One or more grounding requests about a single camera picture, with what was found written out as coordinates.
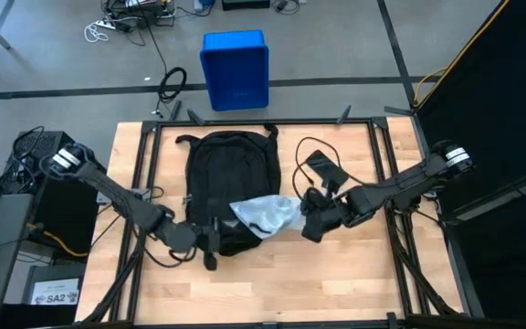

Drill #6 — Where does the black computer tower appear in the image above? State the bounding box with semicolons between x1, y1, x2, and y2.
5;131;100;253

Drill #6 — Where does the white power strip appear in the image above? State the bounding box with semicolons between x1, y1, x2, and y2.
83;17;125;45

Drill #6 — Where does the black table frame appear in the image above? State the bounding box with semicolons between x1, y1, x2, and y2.
78;116;474;329

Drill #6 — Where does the black partition panel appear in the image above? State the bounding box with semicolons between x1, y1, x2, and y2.
416;0;526;324

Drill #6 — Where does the white mesh bag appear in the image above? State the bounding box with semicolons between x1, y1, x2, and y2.
228;193;310;240

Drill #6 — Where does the floor electronics box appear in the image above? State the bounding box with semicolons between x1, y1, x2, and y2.
101;0;178;29

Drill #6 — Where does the coiled black cable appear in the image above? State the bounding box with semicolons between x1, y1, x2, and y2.
155;66;189;118

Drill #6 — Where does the yellow cable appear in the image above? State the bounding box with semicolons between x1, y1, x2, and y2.
411;0;511;110
26;222;89;259

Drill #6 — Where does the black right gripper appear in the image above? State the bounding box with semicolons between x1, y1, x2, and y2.
301;186;355;243

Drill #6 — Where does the black backpack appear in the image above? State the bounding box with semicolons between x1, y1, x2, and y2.
174;122;283;258

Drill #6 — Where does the blue plastic bin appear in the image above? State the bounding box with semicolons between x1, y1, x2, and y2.
199;28;271;112

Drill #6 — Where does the small silver hub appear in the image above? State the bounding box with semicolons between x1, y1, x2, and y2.
94;186;153;206

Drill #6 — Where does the flat black floor box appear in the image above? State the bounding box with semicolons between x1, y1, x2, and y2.
220;0;272;12

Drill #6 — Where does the black smartphone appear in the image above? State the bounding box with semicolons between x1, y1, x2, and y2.
304;149;351;189

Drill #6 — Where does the black cable bundle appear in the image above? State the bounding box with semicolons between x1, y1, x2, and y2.
0;126;47;198

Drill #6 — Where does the black box with SA2 label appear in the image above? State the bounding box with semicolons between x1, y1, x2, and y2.
23;262;87;329

